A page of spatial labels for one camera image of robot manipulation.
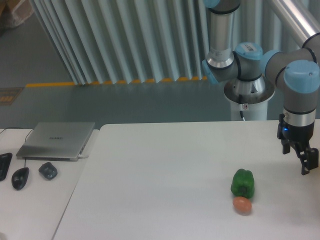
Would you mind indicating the brown egg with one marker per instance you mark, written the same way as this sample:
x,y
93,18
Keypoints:
x,y
242,204

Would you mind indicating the black keyboard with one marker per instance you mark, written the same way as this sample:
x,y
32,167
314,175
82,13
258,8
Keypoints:
x,y
5,161

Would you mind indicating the silver closed laptop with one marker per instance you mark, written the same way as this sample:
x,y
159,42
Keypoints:
x,y
57,141

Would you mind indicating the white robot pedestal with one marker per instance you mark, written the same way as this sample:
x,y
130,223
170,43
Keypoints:
x,y
250,112

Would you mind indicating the dark grey small device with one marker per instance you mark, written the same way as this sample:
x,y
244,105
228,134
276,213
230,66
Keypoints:
x,y
48,171

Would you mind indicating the green bell pepper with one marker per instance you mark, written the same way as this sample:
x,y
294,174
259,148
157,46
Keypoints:
x,y
243,184

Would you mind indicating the black computer mouse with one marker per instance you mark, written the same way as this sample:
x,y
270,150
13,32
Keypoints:
x,y
20,178

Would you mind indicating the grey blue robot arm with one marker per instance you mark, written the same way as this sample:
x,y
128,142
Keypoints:
x,y
251,75

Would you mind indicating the white folding partition screen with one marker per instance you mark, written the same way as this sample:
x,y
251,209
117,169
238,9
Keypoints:
x,y
128,41

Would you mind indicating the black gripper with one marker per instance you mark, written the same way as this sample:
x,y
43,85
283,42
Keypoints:
x,y
297,136

